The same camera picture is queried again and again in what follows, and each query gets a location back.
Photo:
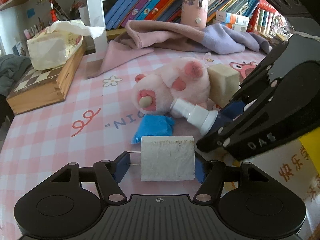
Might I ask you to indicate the wooden chess box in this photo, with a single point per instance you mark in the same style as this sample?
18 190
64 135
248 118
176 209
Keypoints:
39 88

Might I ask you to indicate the white bookshelf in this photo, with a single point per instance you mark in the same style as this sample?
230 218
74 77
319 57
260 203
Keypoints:
20 15

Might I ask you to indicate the pink purple blanket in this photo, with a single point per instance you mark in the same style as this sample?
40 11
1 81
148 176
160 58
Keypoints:
142 37

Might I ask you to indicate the blue spray bottle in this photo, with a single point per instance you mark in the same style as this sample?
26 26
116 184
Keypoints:
204 120

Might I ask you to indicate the blue plastic bag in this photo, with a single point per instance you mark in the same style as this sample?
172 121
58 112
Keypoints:
154 126

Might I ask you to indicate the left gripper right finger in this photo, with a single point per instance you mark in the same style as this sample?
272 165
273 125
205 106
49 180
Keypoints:
202 167

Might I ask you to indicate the orange white medicine box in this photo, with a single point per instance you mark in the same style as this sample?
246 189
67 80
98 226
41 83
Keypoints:
232 21

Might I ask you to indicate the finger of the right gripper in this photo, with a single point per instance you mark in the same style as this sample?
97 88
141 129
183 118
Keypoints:
220 137
245 79

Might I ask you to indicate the pile of clothes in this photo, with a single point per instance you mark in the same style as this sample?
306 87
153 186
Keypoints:
12 69

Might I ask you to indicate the row of leaning books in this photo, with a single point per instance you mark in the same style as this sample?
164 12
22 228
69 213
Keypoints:
263 17

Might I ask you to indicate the pink device box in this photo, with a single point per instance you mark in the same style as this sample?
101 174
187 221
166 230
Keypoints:
194 13

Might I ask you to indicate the tissue pack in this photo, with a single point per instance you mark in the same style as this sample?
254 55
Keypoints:
55 44

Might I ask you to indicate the beige foam block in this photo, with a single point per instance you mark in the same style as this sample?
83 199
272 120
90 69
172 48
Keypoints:
224 83

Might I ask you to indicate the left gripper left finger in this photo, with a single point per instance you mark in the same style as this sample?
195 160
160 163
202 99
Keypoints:
120 166

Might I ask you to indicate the pink plush pig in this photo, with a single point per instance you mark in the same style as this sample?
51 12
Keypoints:
185 78

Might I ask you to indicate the pink checked tablecloth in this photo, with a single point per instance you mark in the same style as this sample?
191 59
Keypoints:
97 121

